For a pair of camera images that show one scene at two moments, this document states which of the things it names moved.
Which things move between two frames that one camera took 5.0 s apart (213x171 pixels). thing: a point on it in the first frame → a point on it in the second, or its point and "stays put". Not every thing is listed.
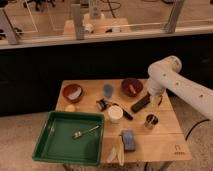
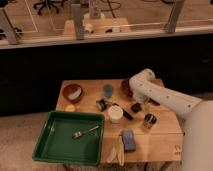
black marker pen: (124, 111) stays put
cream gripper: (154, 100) → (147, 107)
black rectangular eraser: (141, 103) stays put
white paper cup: (115, 113) stays put
